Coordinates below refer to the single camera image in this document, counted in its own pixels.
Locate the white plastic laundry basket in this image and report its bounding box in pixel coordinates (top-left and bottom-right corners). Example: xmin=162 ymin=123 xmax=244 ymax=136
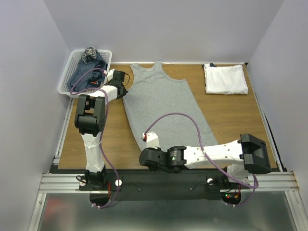
xmin=57 ymin=48 xmax=112 ymax=98

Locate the dark navy tank top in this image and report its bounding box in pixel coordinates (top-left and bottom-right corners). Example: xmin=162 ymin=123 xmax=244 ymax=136
xmin=67 ymin=60 xmax=108 ymax=92

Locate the folded white tank top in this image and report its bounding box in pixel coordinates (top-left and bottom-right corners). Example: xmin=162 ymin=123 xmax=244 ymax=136
xmin=203 ymin=63 xmax=248 ymax=95

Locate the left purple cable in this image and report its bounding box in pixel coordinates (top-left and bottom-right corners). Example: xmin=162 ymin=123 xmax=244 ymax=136
xmin=69 ymin=67 xmax=121 ymax=209

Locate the aluminium frame rail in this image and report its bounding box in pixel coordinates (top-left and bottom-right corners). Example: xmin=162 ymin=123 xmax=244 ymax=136
xmin=38 ymin=172 xmax=84 ymax=193

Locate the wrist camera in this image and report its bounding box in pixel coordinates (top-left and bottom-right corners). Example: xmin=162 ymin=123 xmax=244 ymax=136
xmin=105 ymin=69 xmax=115 ymax=78
xmin=142 ymin=132 xmax=160 ymax=149

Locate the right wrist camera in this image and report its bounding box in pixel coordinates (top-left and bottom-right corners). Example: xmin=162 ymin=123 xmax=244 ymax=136
xmin=142 ymin=132 xmax=160 ymax=149

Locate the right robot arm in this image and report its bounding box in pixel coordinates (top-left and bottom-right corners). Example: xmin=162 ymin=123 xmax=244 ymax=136
xmin=139 ymin=132 xmax=271 ymax=188

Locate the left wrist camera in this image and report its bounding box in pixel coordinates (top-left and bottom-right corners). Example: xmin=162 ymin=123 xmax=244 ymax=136
xmin=105 ymin=69 xmax=115 ymax=78

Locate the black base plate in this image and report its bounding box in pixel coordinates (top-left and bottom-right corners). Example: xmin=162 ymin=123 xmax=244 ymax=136
xmin=76 ymin=169 xmax=254 ymax=201

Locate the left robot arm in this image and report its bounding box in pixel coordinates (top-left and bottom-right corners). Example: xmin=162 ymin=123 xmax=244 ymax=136
xmin=75 ymin=69 xmax=129 ymax=190

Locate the grey tank top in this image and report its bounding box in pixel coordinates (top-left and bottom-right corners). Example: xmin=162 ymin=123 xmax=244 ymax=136
xmin=123 ymin=61 xmax=218 ymax=151

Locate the patterned navy garment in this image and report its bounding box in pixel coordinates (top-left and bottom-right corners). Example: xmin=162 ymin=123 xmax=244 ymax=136
xmin=81 ymin=46 xmax=98 ymax=64

